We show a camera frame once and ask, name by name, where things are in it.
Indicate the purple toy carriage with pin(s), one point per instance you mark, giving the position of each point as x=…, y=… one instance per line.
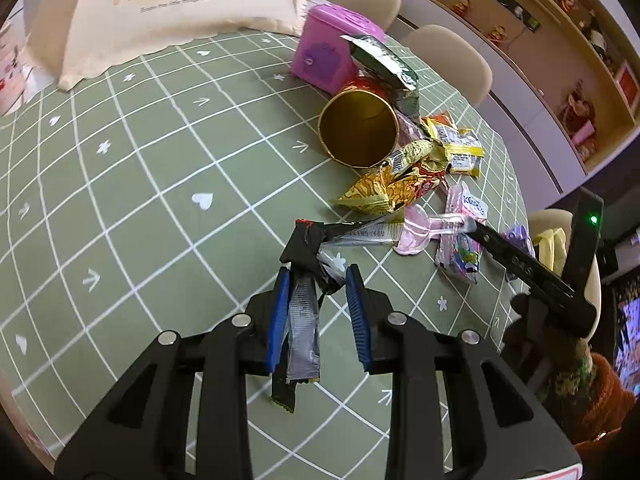
x=517, y=235

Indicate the clear pink plastic scoop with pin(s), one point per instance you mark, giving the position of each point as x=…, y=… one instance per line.
x=415, y=235

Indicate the pink mini trash bin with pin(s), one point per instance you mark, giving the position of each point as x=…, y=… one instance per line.
x=320, y=55

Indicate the gold candy wrapper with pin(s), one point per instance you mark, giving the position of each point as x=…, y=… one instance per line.
x=412, y=152

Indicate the pink packet with blue print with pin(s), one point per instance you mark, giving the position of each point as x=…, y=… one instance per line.
x=467, y=202

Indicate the black silver foil wrapper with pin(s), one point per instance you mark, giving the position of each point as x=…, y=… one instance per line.
x=302, y=330

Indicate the red orange snack wrapper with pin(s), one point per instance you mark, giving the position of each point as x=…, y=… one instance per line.
x=440, y=127

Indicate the seated doll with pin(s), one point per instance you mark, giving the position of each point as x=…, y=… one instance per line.
x=580, y=110

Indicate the television screen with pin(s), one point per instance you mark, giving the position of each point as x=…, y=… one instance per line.
x=629, y=335

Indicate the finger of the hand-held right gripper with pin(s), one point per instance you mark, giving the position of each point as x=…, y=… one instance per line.
x=520, y=260

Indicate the black white plush toy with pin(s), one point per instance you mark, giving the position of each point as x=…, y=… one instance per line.
x=596, y=37

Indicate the yellow wafer wrapper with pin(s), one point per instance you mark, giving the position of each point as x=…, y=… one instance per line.
x=465, y=152

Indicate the wooden wall shelf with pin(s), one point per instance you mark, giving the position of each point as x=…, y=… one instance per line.
x=545, y=45

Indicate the person's right hand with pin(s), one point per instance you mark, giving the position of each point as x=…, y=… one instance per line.
x=565, y=360

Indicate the person's right forearm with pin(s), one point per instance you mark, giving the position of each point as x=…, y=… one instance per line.
x=610, y=400

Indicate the green silver foil wrapper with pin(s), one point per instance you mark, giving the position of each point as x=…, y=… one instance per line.
x=385, y=62

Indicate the cream printed food cover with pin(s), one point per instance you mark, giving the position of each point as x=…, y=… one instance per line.
x=175, y=20

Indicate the pink snack wrapper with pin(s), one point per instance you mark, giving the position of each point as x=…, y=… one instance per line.
x=411, y=130

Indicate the red gold cylindrical can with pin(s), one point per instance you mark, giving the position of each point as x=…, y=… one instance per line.
x=357, y=125

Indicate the green grid tablecloth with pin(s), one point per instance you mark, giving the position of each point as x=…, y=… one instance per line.
x=150, y=185

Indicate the pale purple plastic packet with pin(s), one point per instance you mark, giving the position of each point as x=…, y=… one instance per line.
x=457, y=255

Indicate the white red printed box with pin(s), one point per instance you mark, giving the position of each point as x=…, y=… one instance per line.
x=10, y=70

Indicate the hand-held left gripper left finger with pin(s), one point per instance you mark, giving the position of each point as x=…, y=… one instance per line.
x=279, y=310

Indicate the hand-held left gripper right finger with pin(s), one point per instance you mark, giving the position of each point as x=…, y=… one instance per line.
x=357, y=310

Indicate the red yellow snack bag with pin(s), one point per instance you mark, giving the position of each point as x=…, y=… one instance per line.
x=390, y=190

